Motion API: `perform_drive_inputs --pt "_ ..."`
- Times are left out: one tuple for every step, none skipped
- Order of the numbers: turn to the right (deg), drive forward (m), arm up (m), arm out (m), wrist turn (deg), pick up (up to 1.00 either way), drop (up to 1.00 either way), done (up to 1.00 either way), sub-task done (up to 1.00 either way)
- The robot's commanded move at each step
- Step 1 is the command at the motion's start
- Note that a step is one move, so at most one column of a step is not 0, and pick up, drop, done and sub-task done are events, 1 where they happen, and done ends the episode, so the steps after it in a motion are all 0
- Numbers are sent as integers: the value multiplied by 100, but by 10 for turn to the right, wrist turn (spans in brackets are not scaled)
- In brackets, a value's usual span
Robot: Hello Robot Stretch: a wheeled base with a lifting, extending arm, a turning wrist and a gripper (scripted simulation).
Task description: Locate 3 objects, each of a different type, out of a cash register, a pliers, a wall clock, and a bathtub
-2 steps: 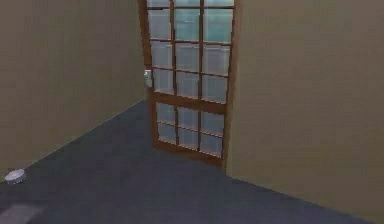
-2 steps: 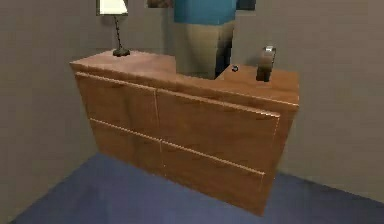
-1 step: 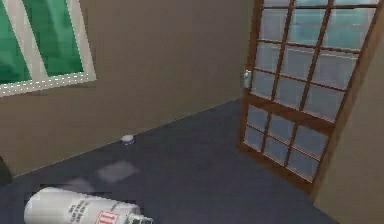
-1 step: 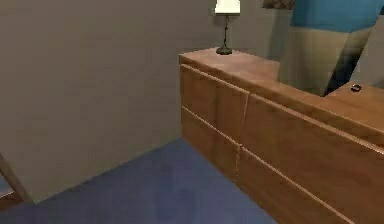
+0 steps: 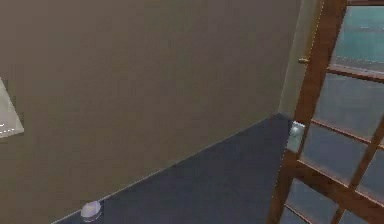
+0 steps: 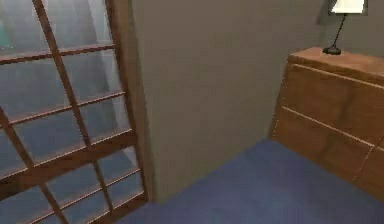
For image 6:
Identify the brown wooden chest of drawers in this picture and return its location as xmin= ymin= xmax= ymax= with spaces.
xmin=268 ymin=46 xmax=384 ymax=203

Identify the brown wooden framed window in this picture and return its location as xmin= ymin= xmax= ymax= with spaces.
xmin=0 ymin=0 xmax=150 ymax=224

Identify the black lamp with white shade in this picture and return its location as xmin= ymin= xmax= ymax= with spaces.
xmin=321 ymin=0 xmax=369 ymax=56

